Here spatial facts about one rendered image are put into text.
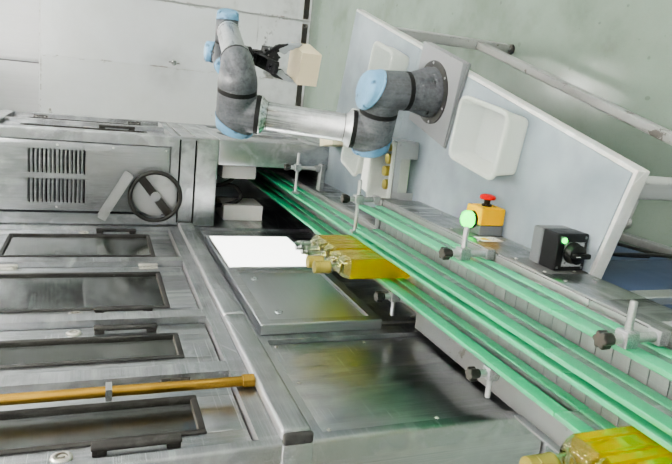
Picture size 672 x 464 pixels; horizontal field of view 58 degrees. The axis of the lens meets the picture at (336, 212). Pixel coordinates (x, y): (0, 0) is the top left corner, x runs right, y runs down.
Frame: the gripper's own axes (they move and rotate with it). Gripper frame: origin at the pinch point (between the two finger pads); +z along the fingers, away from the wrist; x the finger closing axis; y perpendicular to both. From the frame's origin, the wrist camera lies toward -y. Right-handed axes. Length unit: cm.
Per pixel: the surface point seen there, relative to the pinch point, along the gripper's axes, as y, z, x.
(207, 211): 9, -27, 69
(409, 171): -60, 24, 16
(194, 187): 12, -32, 60
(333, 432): -147, -27, 32
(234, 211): 20, -12, 75
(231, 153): 16, -18, 45
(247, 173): 23, -8, 57
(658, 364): -174, 6, -5
